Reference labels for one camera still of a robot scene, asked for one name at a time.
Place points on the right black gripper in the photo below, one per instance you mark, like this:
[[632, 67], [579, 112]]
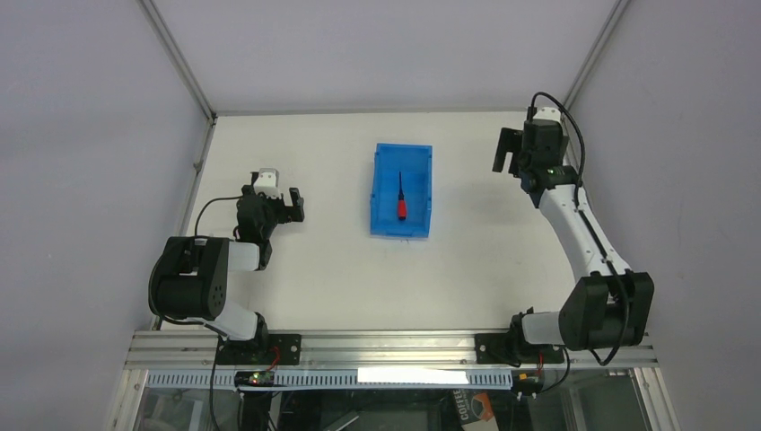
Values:
[[518, 158]]

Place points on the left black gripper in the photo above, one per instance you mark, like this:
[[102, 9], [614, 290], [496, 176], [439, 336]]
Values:
[[283, 211]]

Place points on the red handled screwdriver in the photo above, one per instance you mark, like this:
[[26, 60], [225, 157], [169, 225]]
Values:
[[401, 205]]

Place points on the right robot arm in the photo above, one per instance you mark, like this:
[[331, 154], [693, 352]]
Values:
[[609, 305]]

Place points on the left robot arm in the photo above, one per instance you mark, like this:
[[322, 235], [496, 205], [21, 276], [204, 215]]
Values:
[[188, 283]]

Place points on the blue plastic bin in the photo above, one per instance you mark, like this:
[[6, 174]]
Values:
[[416, 164]]

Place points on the coffee labelled box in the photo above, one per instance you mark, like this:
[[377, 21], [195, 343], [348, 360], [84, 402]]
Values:
[[472, 406]]

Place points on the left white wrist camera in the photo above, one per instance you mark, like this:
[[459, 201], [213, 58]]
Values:
[[265, 182]]

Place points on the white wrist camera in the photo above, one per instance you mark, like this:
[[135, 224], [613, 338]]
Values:
[[548, 113], [265, 182]]

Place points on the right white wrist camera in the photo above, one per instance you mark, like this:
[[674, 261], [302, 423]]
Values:
[[548, 113]]

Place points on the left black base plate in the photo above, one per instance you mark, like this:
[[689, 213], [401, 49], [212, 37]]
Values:
[[261, 351]]

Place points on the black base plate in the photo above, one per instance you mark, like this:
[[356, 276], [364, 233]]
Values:
[[261, 351], [510, 348]]

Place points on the white slotted cable duct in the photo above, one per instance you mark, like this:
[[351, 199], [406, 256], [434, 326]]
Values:
[[362, 378]]

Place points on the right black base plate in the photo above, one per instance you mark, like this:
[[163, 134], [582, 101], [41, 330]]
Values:
[[510, 348]]

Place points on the aluminium mounting rail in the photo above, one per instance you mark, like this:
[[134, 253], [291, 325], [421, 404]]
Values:
[[194, 349]]

